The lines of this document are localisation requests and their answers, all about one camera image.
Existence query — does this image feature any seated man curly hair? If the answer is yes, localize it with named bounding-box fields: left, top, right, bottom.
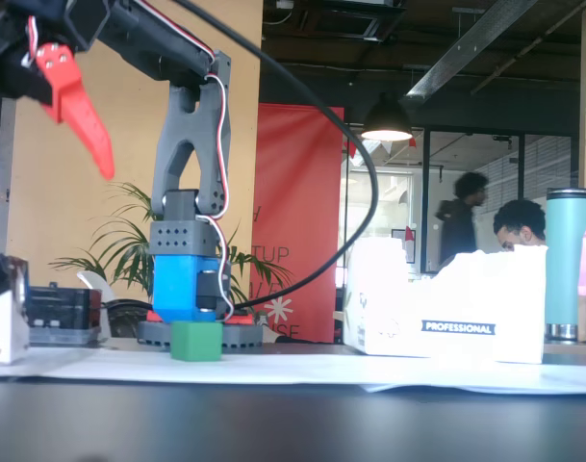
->
left=493, top=199, right=548, bottom=254

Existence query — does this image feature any black electronics case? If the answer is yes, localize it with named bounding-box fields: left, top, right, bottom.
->
left=27, top=286, right=104, bottom=347

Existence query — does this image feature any black and white carton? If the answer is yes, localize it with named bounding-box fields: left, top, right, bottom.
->
left=0, top=254, right=30, bottom=365

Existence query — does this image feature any green cube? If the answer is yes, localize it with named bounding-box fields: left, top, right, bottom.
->
left=170, top=321, right=224, bottom=362

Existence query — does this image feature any thick black camera cable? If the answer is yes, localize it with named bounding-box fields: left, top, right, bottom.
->
left=174, top=0, right=380, bottom=312

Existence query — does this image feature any teal metal tumbler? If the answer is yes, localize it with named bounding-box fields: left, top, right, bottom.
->
left=545, top=188, right=586, bottom=341

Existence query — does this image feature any black pendant lamp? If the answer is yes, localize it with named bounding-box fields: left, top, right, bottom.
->
left=361, top=93, right=414, bottom=141

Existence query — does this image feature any white cardboard tissue box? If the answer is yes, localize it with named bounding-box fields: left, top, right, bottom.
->
left=344, top=238, right=548, bottom=366

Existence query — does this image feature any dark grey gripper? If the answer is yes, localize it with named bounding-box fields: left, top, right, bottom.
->
left=0, top=0, right=115, bottom=182

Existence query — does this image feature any red standing banner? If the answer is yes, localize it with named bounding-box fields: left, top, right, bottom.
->
left=251, top=103, right=345, bottom=343

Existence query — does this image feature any standing person dark hoodie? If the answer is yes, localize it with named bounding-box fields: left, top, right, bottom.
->
left=434, top=171, right=490, bottom=271

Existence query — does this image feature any long white paper sheet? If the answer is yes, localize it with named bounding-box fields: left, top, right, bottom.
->
left=0, top=344, right=586, bottom=396

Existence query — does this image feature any grey robot arm blue base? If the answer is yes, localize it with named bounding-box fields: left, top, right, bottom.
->
left=64, top=0, right=265, bottom=355

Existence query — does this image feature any white red servo wire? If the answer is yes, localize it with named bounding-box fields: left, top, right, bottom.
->
left=23, top=13, right=41, bottom=66
left=200, top=40, right=236, bottom=321

